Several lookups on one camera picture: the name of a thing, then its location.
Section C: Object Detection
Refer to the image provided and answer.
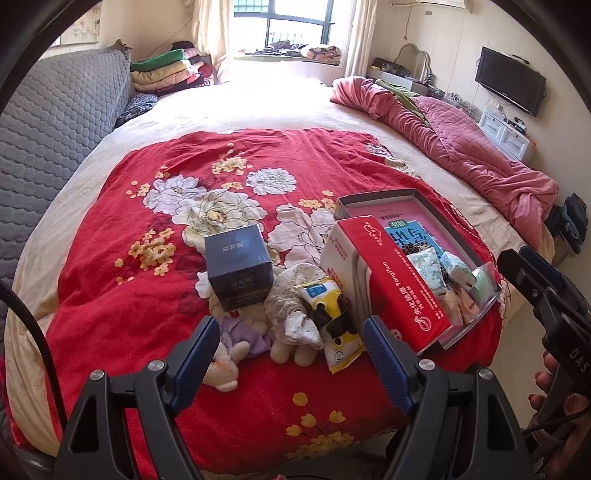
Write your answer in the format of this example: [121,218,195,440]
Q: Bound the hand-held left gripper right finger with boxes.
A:
[362,316,536,480]

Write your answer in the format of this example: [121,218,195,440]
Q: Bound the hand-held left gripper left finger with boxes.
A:
[54,316,221,480]

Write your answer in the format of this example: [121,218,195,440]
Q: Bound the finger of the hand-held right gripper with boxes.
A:
[518,246,583,301]
[497,249,561,320]

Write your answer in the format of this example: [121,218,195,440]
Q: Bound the pink packet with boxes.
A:
[450,284,485,324]

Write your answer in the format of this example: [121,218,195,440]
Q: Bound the grey tray box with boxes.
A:
[333,188,504,349]

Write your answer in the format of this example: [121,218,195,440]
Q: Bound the person's right hand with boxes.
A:
[523,351,587,459]

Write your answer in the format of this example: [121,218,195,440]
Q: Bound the white plush toy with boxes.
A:
[203,318,273,393]

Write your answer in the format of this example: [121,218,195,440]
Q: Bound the green sponge in clear bag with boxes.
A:
[471,263,502,305]

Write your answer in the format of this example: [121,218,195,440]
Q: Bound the dark clothes pile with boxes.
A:
[545,193,589,254]

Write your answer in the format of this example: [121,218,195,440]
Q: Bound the yellow cow print packet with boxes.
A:
[293,276,365,376]

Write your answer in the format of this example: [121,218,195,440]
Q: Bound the red carton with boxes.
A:
[320,216,455,355]

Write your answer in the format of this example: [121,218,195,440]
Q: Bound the beige plush toy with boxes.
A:
[269,337,322,367]

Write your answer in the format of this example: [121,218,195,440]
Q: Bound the red floral blanket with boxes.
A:
[7,128,509,476]

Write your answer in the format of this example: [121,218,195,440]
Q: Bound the dark blue box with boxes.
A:
[204,224,274,311]

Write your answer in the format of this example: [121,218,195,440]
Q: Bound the plush toy in floral clothes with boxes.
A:
[264,263,326,349]

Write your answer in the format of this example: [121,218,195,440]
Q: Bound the pink picture book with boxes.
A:
[346,200,462,259]

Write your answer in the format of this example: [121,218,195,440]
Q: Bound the pink quilt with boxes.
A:
[330,76,559,247]

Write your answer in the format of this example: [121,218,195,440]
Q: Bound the white drawer cabinet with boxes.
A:
[478,111,534,162]

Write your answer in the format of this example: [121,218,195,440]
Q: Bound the black television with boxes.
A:
[475,46,547,117]

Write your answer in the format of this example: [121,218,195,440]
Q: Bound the green cloth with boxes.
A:
[375,79,428,123]

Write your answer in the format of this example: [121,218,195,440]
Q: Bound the arched mirror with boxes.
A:
[397,43,435,81]

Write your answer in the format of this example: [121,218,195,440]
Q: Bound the dressing table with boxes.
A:
[367,58,444,95]

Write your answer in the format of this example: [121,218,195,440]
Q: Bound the beige bed sheet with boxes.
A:
[2,76,555,457]

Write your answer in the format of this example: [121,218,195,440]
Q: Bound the dark patterned pillow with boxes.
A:
[115,91,158,127]

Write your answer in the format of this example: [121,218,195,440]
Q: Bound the grey quilted headboard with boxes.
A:
[0,46,134,319]

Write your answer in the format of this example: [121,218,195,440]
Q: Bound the white air conditioner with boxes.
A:
[390,0,472,12]

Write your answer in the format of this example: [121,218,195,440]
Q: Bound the cream curtain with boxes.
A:
[344,0,377,79]
[194,0,236,84]

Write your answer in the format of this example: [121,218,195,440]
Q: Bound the stack of folded blankets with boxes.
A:
[130,41,215,95]

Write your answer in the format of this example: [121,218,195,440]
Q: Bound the brown floral cushion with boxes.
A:
[302,44,343,63]

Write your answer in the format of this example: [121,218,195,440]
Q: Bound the dark clothes on sill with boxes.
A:
[252,39,308,57]

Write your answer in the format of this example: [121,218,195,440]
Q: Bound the window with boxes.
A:
[233,0,356,54]

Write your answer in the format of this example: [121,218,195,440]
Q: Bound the black cable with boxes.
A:
[0,279,70,425]

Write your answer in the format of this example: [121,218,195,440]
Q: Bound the wall picture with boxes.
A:
[60,9,100,47]

